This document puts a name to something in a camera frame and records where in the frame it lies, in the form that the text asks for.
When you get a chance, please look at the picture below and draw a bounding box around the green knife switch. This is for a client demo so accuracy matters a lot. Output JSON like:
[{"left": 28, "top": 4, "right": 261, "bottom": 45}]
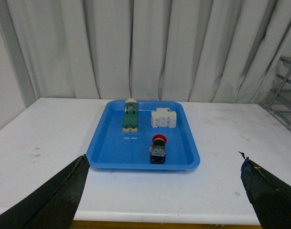
[{"left": 122, "top": 98, "right": 138, "bottom": 132}]

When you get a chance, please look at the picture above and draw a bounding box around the blue plastic tray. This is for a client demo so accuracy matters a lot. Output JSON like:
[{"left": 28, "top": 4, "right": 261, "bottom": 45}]
[{"left": 86, "top": 100, "right": 200, "bottom": 171}]

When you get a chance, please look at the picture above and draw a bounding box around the white circuit breaker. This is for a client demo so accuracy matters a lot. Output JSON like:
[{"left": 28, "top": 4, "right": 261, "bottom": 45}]
[{"left": 151, "top": 107, "right": 177, "bottom": 128}]

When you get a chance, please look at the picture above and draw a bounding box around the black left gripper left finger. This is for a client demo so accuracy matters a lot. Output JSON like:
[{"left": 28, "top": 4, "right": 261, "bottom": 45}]
[{"left": 0, "top": 155, "right": 90, "bottom": 229}]

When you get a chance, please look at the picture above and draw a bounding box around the silver mesh tray rack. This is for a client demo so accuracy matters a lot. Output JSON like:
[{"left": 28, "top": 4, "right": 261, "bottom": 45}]
[{"left": 259, "top": 56, "right": 291, "bottom": 132}]

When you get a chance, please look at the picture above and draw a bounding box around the red emergency stop button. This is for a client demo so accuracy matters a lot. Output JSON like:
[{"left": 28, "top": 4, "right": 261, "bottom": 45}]
[{"left": 150, "top": 134, "right": 167, "bottom": 164}]

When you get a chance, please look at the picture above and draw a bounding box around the white curtain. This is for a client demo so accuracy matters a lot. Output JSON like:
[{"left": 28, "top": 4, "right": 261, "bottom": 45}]
[{"left": 0, "top": 0, "right": 291, "bottom": 106}]

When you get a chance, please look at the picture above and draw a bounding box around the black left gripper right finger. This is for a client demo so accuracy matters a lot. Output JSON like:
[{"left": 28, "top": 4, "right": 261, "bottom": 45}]
[{"left": 240, "top": 152, "right": 291, "bottom": 229}]

